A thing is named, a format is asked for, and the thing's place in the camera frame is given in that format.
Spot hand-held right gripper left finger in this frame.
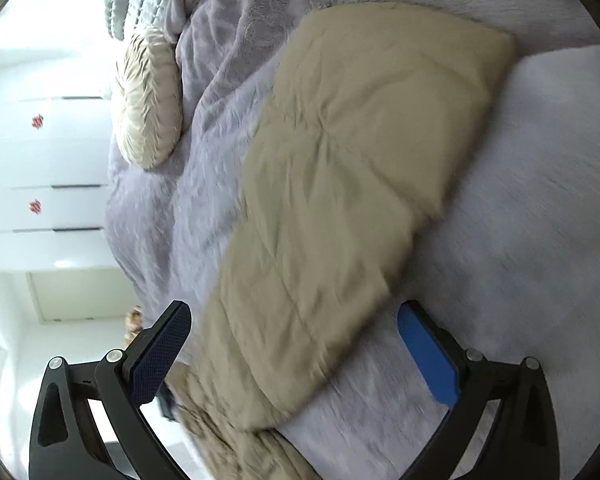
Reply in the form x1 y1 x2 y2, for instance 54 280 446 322
27 300 193 480

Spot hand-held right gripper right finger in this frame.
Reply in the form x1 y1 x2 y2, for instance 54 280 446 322
395 300 563 480

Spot beige puffer jacket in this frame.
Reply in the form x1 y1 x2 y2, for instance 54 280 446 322
167 2 518 480

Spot lavender embossed blanket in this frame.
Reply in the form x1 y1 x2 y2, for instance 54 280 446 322
102 0 600 480

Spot white wardrobe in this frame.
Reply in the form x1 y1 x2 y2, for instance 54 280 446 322
0 45 126 271

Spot round cream pleated cushion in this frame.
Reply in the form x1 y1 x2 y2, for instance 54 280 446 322
115 27 183 170

